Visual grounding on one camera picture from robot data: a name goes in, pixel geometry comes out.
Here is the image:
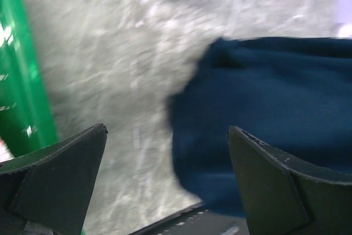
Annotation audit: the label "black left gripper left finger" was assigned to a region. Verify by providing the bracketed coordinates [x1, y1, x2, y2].
[1, 123, 108, 234]

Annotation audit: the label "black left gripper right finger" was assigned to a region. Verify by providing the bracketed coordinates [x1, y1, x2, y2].
[228, 127, 351, 234]

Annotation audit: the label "navy blue shorts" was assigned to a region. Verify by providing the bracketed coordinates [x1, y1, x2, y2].
[167, 37, 351, 216]

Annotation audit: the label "green plastic tray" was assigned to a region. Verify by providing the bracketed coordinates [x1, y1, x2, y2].
[1, 0, 58, 157]

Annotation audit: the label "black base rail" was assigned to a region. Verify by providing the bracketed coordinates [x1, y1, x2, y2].
[130, 203, 249, 235]

